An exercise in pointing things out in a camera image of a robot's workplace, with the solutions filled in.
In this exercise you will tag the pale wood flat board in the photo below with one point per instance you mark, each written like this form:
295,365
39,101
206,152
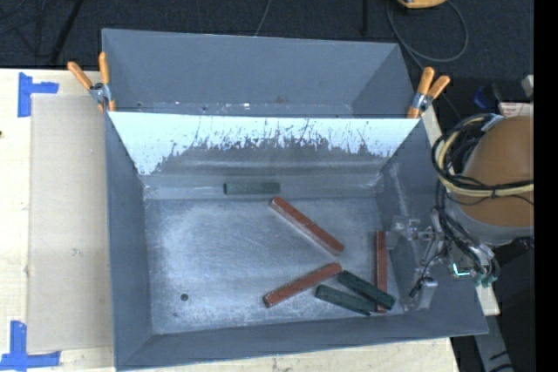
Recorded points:
65,209

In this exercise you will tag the grey metal bin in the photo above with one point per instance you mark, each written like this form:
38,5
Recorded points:
226,257

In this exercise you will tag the dark green flat block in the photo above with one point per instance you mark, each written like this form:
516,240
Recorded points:
366,289
344,299
252,188

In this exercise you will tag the red-brown flat block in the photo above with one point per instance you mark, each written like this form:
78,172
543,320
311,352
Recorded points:
382,261
303,284
307,225

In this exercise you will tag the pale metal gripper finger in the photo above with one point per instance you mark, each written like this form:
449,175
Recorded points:
428,285
403,233

